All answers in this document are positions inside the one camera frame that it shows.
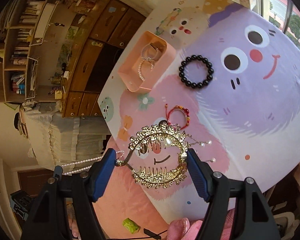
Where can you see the green wrapper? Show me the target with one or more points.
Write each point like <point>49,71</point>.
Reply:
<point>131,226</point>

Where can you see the pink smart watch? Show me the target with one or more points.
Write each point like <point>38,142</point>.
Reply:
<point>152,51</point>

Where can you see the wooden desk with drawers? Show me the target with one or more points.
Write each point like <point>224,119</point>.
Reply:
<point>100,55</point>

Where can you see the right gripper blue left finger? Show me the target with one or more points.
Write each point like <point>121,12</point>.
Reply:
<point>48,216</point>

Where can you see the pink blanket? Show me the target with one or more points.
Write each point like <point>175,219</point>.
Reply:
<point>154,209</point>

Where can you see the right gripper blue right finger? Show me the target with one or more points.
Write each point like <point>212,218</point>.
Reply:
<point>252,216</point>

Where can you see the cartoon printed table mat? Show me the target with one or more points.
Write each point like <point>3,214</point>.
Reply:
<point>236,73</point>

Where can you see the pink storage tray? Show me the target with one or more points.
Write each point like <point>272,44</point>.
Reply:
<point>141,75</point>

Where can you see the wooden bookshelf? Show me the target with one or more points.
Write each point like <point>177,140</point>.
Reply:
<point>46,50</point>

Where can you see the gold ornate hair crown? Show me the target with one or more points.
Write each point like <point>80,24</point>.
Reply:
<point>157,155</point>

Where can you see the white lace cover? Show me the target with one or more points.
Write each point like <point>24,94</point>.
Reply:
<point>56,140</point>

